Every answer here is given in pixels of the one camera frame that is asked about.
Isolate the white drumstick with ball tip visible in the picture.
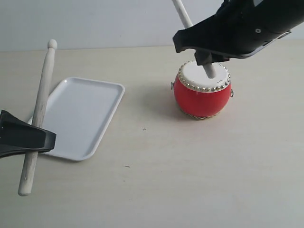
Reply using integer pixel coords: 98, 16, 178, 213
18, 39, 57, 197

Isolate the small red drum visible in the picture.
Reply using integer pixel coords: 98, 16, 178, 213
171, 59, 233, 119

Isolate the white rectangular plastic tray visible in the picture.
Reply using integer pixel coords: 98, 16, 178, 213
42, 77, 125, 162

